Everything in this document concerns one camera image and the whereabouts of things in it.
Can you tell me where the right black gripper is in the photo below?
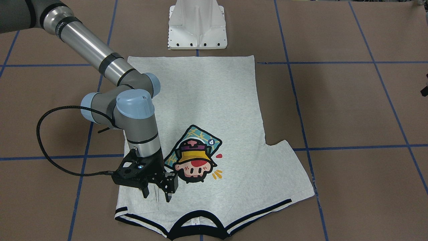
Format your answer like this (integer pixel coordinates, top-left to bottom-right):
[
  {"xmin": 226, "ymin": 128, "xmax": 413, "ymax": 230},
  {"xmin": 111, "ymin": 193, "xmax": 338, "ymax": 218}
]
[{"xmin": 125, "ymin": 149, "xmax": 178, "ymax": 203}]

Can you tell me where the grey cartoon print t-shirt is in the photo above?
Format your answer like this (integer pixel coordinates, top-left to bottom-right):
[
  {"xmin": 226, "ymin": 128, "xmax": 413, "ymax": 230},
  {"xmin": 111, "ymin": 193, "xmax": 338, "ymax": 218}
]
[{"xmin": 115, "ymin": 56, "xmax": 314, "ymax": 240}]

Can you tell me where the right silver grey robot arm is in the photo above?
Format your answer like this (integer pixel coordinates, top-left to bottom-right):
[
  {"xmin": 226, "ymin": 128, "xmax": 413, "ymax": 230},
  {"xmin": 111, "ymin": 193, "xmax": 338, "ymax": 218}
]
[{"xmin": 1, "ymin": 0, "xmax": 178, "ymax": 202}]

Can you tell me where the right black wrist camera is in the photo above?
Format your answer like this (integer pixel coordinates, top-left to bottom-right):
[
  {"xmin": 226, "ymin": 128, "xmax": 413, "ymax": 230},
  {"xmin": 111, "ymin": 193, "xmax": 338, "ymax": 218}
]
[{"xmin": 111, "ymin": 157, "xmax": 148, "ymax": 190}]

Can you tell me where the black braided cable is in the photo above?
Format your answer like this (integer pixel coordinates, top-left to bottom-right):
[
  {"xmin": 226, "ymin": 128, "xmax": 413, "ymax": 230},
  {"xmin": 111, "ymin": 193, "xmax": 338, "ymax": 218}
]
[{"xmin": 36, "ymin": 106, "xmax": 116, "ymax": 177}]

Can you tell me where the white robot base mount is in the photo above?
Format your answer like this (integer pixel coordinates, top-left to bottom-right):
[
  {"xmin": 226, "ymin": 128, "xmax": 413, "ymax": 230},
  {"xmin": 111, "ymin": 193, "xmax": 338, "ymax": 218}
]
[{"xmin": 167, "ymin": 0, "xmax": 228, "ymax": 50}]

